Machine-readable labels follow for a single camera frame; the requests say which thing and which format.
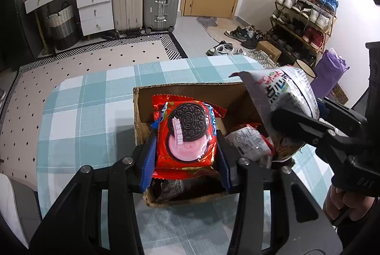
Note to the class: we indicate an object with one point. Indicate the purple bag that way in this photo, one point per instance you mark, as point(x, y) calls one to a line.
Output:
point(331, 70)

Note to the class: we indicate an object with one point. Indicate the person's right hand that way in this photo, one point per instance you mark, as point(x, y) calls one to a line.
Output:
point(347, 206)

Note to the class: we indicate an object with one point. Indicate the small cardboard box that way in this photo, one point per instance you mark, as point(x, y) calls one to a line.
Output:
point(268, 51)

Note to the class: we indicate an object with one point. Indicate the white red-edged snack packet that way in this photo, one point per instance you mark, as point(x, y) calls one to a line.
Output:
point(249, 142)

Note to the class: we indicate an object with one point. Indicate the cream waste bin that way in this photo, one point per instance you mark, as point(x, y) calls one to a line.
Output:
point(305, 69)

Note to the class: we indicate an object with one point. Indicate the white grey appliance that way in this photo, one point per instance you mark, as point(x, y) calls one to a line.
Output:
point(9, 207)

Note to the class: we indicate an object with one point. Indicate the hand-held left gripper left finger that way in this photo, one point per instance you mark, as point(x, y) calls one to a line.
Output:
point(148, 166)

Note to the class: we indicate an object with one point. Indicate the grey door mat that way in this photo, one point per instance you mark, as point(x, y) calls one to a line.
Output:
point(207, 24)

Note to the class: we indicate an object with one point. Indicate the red cookie packet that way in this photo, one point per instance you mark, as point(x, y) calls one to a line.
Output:
point(187, 136)

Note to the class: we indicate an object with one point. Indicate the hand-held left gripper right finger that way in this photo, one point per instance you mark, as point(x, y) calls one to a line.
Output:
point(227, 176)

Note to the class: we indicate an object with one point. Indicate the grey printed snack packet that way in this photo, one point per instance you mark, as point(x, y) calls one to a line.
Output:
point(175, 188)

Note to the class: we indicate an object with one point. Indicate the woven laundry basket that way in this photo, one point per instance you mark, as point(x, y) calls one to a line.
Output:
point(62, 26)

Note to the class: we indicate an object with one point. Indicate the beige dotted rug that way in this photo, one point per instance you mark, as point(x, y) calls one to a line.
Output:
point(89, 65)

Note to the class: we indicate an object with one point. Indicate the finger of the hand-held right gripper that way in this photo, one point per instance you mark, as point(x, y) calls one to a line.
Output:
point(299, 127)
point(341, 114)

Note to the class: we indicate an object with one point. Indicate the dark woven storage box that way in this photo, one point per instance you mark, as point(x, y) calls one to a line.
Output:
point(340, 93)

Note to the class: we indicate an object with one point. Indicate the shoe rack with shoes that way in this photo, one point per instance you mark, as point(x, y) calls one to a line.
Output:
point(305, 11)

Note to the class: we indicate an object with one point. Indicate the loose sneakers group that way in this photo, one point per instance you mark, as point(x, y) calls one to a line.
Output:
point(237, 41)

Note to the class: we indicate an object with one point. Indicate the brown cardboard box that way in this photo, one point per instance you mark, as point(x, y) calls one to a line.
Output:
point(190, 93)

